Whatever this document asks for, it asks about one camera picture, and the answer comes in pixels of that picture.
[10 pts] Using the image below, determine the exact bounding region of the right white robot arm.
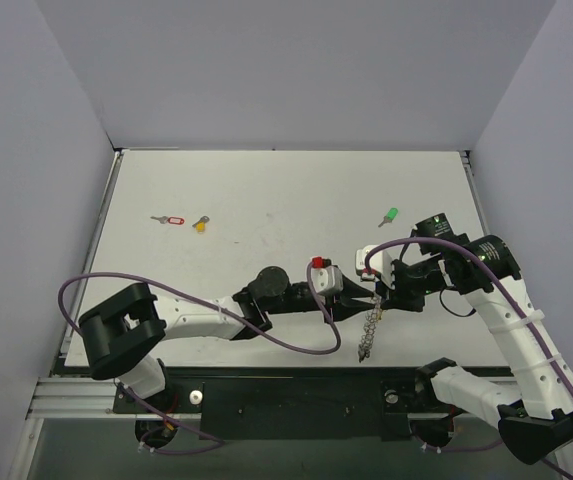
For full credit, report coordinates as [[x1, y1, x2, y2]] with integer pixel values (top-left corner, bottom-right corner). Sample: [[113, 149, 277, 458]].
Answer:
[[369, 214, 573, 465]]

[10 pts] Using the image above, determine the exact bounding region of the aluminium frame rail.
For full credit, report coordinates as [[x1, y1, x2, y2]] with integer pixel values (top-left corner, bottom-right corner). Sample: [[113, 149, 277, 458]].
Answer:
[[29, 372, 434, 421]]

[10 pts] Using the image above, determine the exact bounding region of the green capped key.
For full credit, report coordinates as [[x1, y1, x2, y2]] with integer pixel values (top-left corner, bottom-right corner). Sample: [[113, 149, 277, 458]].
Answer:
[[378, 208, 399, 228]]

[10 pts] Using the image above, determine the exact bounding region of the silver spiked keyring disc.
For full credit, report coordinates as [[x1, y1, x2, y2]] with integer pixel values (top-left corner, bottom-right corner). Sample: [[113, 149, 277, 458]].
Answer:
[[357, 295, 383, 363]]

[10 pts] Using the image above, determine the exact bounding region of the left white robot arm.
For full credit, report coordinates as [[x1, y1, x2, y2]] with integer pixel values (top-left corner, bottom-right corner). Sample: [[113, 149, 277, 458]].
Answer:
[[78, 259, 374, 412]]

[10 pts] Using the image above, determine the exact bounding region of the yellow capped key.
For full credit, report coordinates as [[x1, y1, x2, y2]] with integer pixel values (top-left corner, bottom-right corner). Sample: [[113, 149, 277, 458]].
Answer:
[[192, 215, 210, 233]]

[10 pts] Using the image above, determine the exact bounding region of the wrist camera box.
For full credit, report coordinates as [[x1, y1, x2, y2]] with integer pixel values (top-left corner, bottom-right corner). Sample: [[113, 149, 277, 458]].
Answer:
[[311, 256, 344, 297], [355, 245, 395, 290]]

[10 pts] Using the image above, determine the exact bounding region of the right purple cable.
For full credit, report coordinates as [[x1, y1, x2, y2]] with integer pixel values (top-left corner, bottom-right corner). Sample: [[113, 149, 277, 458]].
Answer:
[[363, 237, 573, 480]]

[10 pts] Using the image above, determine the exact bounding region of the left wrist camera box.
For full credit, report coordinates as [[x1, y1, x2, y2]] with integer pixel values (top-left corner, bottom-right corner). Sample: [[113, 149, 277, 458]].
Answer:
[[311, 256, 344, 297]]

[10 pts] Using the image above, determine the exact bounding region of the red tag key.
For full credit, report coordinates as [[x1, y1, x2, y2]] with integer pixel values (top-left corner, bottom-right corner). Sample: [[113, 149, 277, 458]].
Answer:
[[151, 216, 185, 226]]

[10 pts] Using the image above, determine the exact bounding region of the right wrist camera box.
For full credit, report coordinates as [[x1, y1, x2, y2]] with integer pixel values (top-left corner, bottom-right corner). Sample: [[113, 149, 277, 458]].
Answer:
[[355, 245, 395, 290]]

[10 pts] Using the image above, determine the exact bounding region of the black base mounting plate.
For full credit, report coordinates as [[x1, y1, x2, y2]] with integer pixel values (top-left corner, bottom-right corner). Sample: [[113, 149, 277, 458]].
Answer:
[[130, 367, 447, 442]]

